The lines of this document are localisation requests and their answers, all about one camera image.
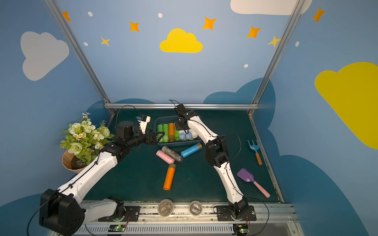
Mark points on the left clear round dish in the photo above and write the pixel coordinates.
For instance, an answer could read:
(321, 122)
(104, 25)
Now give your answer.
(165, 207)

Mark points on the orange bag roll gold end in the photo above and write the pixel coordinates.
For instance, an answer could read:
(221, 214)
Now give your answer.
(171, 132)

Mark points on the blue roll gold end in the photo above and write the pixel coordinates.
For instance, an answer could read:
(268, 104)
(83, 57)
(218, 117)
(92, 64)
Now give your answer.
(191, 150)

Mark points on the purple object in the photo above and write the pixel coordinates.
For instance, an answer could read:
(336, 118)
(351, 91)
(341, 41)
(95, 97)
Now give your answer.
(249, 178)

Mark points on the dark grey bag roll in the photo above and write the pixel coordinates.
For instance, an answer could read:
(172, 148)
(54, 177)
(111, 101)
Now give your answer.
(177, 157)

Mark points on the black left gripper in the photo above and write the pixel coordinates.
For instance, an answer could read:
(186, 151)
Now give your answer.
(152, 137)

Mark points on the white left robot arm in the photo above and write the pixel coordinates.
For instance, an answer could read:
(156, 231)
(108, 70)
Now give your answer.
(63, 211)

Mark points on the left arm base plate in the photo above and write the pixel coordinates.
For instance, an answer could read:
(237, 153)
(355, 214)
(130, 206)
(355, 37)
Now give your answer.
(128, 214)

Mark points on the right clear round dish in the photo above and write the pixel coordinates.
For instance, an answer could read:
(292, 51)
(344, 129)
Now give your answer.
(195, 208)

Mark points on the artificial flower bouquet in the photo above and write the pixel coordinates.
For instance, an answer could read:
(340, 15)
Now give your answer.
(84, 140)

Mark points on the light green bag roll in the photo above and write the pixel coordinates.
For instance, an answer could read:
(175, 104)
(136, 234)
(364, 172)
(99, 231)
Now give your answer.
(166, 133)

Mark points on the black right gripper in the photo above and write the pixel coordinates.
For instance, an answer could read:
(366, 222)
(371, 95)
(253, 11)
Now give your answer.
(181, 124)

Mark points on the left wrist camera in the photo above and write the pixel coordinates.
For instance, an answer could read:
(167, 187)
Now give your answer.
(143, 121)

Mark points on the clear round dish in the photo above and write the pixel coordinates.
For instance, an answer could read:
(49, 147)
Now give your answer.
(195, 208)
(165, 207)

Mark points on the blue garden fork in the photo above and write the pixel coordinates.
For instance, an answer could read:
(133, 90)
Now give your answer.
(255, 147)

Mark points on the green bag roll red label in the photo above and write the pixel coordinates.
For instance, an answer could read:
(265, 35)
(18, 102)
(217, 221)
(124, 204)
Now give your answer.
(176, 134)

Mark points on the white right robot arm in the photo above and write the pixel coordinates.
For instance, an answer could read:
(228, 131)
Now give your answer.
(217, 155)

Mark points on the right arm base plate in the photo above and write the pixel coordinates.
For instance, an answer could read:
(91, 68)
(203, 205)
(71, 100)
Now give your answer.
(225, 213)

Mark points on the teal plastic storage box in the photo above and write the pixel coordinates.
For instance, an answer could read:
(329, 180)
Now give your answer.
(173, 119)

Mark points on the pink bag roll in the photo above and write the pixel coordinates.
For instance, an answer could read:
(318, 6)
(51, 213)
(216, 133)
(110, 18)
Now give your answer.
(165, 157)

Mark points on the beige flower pot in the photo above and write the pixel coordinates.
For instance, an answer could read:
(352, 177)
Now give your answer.
(77, 164)

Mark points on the metal rail frame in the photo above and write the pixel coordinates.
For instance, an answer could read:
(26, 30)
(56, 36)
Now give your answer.
(272, 220)

